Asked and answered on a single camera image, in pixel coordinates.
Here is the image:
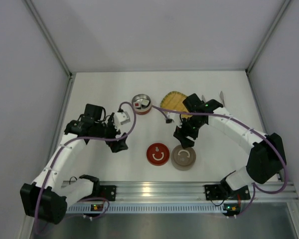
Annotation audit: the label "brown round lid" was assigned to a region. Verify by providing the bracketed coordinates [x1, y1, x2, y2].
[171, 145, 196, 171]

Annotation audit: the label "red round lid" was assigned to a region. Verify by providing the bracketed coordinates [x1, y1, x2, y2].
[146, 143, 170, 166]

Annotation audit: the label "red-banded metal bowl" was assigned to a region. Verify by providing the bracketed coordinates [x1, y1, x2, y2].
[132, 94, 152, 115]

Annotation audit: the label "metal tongs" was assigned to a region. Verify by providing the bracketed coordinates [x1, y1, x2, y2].
[201, 91, 225, 107]

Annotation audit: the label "white sushi piece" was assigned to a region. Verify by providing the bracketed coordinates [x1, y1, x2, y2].
[141, 99, 150, 109]

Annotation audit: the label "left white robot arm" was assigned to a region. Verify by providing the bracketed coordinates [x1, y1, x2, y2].
[20, 104, 131, 225]

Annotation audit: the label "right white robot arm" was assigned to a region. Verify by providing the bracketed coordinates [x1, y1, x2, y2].
[168, 94, 287, 198]

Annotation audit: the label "woven bamboo tray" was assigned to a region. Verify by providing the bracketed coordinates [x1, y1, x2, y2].
[160, 91, 189, 113]

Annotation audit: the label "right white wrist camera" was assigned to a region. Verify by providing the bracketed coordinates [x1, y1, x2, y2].
[165, 112, 175, 124]

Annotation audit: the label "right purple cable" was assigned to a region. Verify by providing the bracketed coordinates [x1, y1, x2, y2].
[151, 105, 289, 215]

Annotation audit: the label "purple cable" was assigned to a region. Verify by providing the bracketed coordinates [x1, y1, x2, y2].
[151, 105, 289, 215]
[34, 101, 137, 235]

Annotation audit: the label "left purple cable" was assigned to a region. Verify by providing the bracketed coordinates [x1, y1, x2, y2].
[34, 101, 137, 235]

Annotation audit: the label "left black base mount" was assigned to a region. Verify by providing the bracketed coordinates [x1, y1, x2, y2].
[98, 185, 117, 202]

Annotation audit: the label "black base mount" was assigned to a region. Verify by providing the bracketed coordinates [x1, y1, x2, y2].
[98, 185, 117, 202]
[204, 184, 224, 201]

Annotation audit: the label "aluminium mounting rail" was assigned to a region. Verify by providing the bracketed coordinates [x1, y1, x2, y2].
[62, 181, 298, 203]

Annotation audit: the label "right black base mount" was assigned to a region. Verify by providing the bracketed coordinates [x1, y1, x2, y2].
[204, 184, 224, 201]

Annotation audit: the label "slotted cable duct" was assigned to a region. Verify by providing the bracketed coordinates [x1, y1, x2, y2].
[64, 202, 240, 215]

